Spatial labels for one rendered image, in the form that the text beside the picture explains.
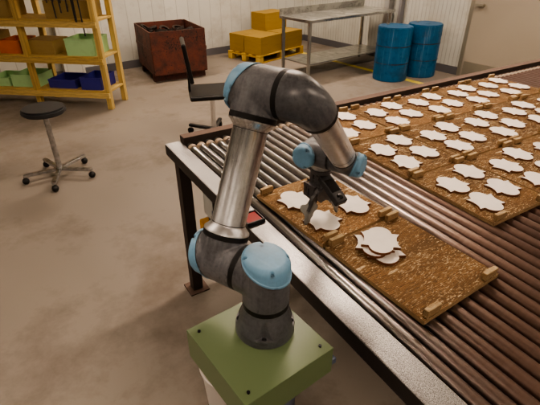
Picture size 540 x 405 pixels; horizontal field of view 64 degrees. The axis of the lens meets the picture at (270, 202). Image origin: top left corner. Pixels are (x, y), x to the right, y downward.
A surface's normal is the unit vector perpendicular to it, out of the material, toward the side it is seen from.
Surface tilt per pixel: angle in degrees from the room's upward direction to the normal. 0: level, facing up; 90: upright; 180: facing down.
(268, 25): 90
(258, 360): 2
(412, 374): 0
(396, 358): 0
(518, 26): 90
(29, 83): 90
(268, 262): 9
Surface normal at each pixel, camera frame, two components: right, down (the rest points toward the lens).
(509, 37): -0.79, 0.32
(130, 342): 0.00, -0.86
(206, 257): -0.47, 0.04
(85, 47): -0.11, 0.51
